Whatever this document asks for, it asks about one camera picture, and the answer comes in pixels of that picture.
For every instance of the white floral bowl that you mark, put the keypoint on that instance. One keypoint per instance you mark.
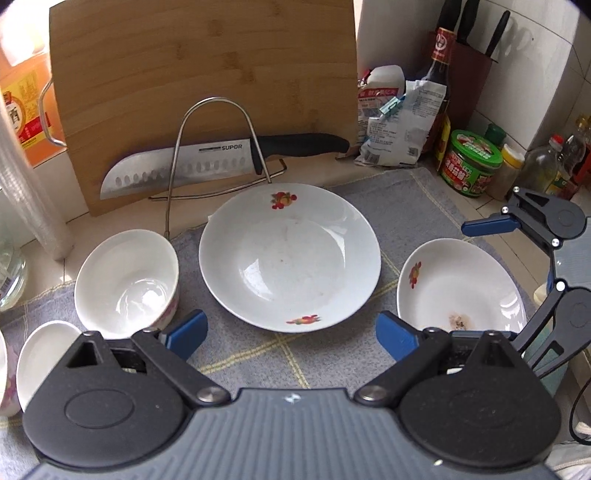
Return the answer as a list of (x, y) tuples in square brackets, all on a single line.
[(120, 286), (41, 364)]

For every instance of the dark sauce bottle green label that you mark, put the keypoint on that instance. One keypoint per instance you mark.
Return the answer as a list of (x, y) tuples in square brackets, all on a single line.
[(571, 152)]

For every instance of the small green cap jar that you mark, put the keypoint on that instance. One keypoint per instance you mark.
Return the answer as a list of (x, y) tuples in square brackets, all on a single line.
[(495, 134)]

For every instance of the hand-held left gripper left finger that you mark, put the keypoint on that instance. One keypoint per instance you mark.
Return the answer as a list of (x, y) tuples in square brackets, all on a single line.
[(189, 330)]

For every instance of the grey checked towel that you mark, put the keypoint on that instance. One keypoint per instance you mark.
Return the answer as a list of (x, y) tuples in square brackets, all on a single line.
[(341, 355)]

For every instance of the teal plastic clip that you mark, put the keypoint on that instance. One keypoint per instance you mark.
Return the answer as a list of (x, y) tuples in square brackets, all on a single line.
[(390, 107)]

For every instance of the orange cooking wine jug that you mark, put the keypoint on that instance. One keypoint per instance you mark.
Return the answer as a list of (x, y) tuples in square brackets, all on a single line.
[(27, 115)]

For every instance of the red cap glass bottle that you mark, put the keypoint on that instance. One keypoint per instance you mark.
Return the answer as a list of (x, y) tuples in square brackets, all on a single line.
[(542, 168)]

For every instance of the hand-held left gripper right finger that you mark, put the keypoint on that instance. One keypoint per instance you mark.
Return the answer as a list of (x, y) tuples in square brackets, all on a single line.
[(395, 334)]

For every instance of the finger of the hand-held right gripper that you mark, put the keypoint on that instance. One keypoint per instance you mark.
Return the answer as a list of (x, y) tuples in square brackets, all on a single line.
[(538, 323), (489, 226)]

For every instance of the green lid sauce jar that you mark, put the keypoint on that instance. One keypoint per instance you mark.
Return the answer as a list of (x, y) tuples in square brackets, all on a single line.
[(468, 166)]

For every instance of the clear plastic wrap roll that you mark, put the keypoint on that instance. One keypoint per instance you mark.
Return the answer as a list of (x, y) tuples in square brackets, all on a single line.
[(32, 198)]

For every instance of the bamboo cutting board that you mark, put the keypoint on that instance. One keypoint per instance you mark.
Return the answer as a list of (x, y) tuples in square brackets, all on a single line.
[(184, 69)]

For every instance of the crumpled white seasoning bag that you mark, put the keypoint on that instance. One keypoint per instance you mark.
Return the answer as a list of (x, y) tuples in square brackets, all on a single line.
[(401, 134)]

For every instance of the yellow lid spice jar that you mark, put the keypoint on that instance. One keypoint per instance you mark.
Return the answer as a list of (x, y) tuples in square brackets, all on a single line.
[(508, 170)]

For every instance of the dark red knife block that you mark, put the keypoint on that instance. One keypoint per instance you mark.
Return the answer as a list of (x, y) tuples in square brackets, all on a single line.
[(475, 83)]

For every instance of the white red seasoning packet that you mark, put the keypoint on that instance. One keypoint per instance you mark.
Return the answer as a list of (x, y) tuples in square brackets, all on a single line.
[(381, 83)]

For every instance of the dark soy sauce bottle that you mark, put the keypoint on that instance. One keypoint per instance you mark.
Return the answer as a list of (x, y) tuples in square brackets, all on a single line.
[(431, 92)]

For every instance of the white floral plate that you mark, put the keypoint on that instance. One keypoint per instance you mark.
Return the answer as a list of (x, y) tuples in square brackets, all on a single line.
[(457, 286), (286, 258)]

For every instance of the clear glass jar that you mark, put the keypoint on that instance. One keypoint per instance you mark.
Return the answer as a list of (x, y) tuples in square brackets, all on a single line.
[(9, 277)]

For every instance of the white cloth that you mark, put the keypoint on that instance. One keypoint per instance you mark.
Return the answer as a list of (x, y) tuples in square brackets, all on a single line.
[(572, 461)]

